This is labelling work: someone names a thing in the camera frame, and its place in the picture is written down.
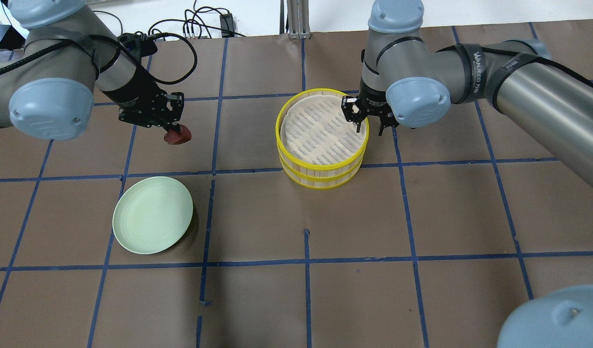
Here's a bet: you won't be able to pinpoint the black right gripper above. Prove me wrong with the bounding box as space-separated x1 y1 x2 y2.
341 96 399 136

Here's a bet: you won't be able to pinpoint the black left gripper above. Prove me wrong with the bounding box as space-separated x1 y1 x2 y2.
118 92 185 132

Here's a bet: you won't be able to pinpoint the red-brown bun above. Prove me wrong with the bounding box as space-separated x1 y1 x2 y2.
163 125 192 145

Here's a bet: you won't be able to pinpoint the yellow steamer layer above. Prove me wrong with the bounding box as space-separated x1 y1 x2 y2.
279 155 363 190
275 88 370 170

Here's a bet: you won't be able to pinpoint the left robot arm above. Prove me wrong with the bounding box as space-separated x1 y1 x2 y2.
0 0 191 145

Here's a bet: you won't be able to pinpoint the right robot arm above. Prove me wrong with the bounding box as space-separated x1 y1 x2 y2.
341 0 593 188

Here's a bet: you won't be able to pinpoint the light green plate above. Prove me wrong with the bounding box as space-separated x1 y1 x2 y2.
112 176 194 255

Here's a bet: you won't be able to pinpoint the black power adapter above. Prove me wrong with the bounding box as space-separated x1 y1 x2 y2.
219 13 236 37

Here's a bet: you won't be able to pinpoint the black cables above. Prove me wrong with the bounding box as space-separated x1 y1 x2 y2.
91 0 248 86

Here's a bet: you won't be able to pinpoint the aluminium frame post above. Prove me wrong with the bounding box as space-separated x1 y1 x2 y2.
287 0 311 40

